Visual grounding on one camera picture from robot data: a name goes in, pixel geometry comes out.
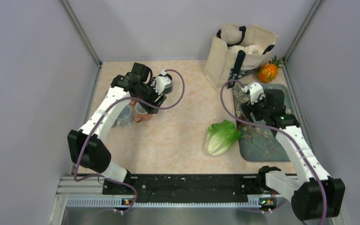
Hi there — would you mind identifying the toy pineapple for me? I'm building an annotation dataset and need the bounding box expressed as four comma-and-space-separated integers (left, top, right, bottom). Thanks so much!
257, 55, 284, 83

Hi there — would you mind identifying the toy lettuce head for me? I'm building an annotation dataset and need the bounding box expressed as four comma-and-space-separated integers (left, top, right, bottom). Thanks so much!
205, 120, 242, 156

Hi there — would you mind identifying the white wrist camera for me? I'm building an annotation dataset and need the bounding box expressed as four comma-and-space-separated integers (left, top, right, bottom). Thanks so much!
242, 82, 265, 105
151, 70, 173, 94

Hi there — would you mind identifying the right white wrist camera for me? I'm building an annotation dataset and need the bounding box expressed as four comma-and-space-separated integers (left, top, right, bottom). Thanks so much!
242, 82, 265, 105

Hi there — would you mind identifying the floral grey tray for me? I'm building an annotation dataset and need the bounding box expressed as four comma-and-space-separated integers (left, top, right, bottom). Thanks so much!
232, 84, 294, 162

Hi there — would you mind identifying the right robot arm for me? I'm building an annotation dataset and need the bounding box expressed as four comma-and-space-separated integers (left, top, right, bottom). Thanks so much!
241, 89, 345, 220

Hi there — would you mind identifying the white grey mug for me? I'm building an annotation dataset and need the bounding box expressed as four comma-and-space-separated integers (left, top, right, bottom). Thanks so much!
114, 105, 134, 127

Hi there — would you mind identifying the dark teal mug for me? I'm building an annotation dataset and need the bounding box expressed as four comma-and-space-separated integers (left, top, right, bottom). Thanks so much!
162, 80, 173, 95

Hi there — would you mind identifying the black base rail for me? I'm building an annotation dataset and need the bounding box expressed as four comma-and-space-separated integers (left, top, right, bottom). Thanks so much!
102, 174, 279, 203

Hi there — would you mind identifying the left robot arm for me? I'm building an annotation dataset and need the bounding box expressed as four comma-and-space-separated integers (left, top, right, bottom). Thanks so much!
67, 62, 173, 194

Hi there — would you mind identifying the beige canvas tote bag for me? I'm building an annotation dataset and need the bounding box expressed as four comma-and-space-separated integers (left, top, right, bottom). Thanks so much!
204, 23, 279, 90

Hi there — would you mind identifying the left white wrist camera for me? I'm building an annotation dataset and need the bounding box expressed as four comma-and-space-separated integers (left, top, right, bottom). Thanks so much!
151, 70, 173, 94

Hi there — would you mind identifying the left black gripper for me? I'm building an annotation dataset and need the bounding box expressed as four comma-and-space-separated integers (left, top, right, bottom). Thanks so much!
135, 80, 166, 114

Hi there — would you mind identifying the pink mug large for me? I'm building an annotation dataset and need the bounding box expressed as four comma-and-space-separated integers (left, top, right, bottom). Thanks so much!
134, 103, 152, 123

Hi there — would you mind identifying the pink mug small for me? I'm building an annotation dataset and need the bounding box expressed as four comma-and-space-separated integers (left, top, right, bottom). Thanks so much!
129, 100, 137, 106

